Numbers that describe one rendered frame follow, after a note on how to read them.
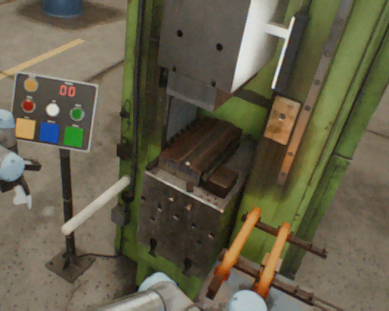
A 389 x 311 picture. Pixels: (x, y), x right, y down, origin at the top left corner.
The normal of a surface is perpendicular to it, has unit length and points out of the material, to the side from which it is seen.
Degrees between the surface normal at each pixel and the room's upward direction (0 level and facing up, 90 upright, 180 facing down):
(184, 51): 90
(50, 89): 60
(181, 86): 90
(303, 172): 90
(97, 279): 0
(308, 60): 90
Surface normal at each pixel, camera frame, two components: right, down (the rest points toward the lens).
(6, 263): 0.14, -0.80
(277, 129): -0.50, 0.46
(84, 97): -0.01, 0.11
